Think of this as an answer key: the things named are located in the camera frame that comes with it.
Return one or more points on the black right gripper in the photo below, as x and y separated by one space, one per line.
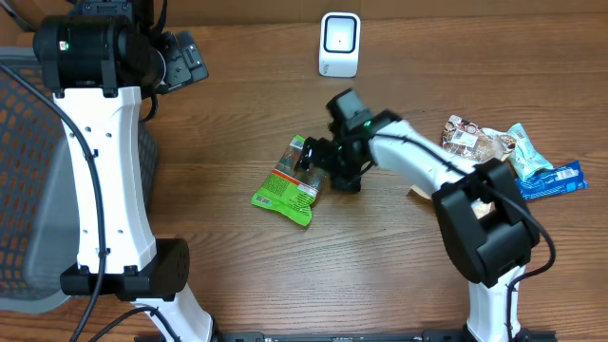
349 180

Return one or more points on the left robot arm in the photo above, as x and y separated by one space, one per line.
100 62

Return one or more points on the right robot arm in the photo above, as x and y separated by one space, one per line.
487 229

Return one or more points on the Haribo gummy worms bag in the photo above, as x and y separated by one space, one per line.
291 192

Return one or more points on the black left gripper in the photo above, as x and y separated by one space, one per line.
187 63

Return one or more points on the beige paper pouch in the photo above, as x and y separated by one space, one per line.
468 140

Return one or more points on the white barcode scanner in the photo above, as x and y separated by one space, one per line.
339 45

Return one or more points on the light teal snack packet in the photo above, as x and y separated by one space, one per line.
525 159

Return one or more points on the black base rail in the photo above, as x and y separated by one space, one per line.
428 336

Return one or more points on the blue snack bar wrapper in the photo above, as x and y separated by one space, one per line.
562 180

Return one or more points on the grey plastic mesh basket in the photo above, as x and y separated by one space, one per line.
49 220

